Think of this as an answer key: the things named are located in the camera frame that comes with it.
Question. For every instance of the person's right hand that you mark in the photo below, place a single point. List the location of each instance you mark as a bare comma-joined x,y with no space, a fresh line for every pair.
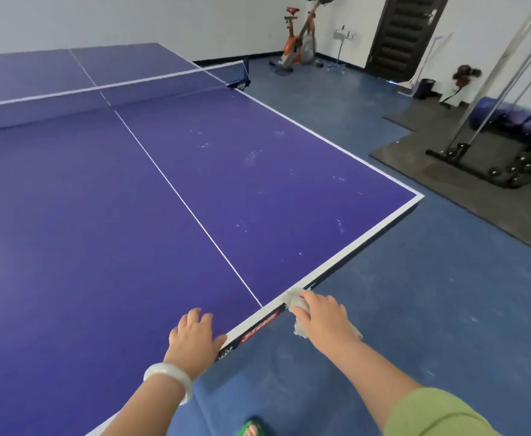
326,322

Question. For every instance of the person's left hand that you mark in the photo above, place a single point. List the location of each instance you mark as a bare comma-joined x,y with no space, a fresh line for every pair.
192,345

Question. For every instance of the grey cleaning cloth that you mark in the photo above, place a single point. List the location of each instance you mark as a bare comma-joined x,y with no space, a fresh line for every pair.
298,304

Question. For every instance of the person's left forearm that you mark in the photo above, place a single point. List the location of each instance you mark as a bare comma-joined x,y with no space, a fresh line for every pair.
147,413

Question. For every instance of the person's right forearm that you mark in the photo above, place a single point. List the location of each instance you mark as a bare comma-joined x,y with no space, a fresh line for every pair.
374,376

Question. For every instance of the person's right foot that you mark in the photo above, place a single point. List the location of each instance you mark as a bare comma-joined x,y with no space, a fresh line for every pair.
251,432

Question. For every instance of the blue table tennis table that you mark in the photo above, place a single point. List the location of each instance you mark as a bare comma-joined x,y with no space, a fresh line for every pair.
88,222

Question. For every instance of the dark table tennis net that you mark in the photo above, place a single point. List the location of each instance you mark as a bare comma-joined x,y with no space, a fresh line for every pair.
65,104

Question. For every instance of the green right slipper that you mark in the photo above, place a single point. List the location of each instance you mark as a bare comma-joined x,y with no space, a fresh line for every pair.
245,426

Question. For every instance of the green right sleeve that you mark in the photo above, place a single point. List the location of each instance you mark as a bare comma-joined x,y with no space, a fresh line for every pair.
438,415

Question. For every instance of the dark floor mat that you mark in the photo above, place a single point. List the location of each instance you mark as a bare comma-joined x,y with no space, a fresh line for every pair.
474,195

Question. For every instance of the white broom and dustpan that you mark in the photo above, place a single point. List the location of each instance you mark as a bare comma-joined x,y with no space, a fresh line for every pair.
406,88

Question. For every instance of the black trash bin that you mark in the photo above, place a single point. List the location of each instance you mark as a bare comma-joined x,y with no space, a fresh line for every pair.
424,88

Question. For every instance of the blue rolled exercise mat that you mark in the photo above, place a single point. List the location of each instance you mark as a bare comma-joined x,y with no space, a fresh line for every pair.
487,111

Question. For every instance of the orange exercise bike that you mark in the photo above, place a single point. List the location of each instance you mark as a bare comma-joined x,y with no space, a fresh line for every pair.
299,45

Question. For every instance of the grey metal stand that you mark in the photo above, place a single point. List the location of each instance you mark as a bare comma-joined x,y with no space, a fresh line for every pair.
343,36

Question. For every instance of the dark slatted door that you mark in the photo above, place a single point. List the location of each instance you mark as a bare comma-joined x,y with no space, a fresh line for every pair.
403,36

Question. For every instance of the black net post clamp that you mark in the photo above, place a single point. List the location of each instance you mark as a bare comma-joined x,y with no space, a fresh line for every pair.
242,77

